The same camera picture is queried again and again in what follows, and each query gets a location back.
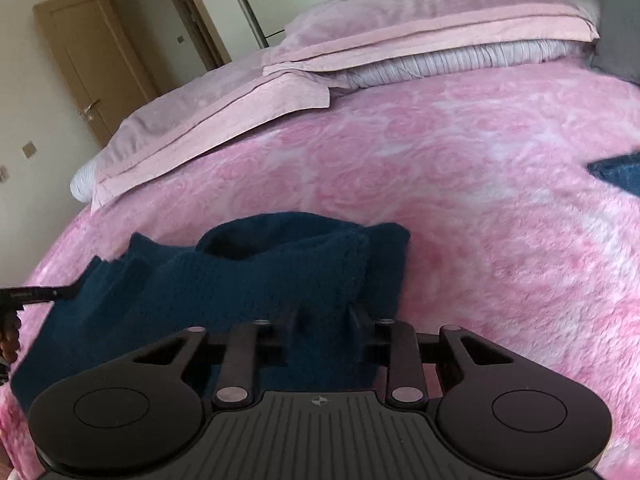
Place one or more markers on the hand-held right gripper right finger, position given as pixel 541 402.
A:
pixel 361 335

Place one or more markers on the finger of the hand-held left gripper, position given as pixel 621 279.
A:
pixel 50 293

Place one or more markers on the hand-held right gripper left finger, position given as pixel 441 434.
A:
pixel 290 335

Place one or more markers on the blue towel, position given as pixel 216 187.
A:
pixel 150 300

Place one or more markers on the person's left hand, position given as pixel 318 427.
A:
pixel 9 340

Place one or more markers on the pink floral blanket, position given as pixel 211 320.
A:
pixel 450 210

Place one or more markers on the wooden door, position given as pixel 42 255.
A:
pixel 90 60

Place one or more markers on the pink pillow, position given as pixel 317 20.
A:
pixel 200 110
pixel 425 10

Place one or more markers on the blue denim jeans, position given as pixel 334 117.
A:
pixel 620 172

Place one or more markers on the grey pillow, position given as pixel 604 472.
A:
pixel 620 20

